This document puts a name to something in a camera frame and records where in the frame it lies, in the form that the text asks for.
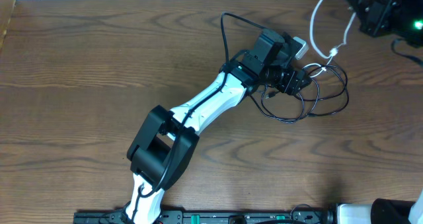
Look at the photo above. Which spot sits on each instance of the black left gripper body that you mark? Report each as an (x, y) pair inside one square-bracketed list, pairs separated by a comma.
[(294, 84)]

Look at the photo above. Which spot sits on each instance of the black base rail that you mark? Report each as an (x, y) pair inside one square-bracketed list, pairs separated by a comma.
[(184, 217)]

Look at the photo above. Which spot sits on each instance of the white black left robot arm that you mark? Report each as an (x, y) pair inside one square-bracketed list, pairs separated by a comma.
[(164, 144)]

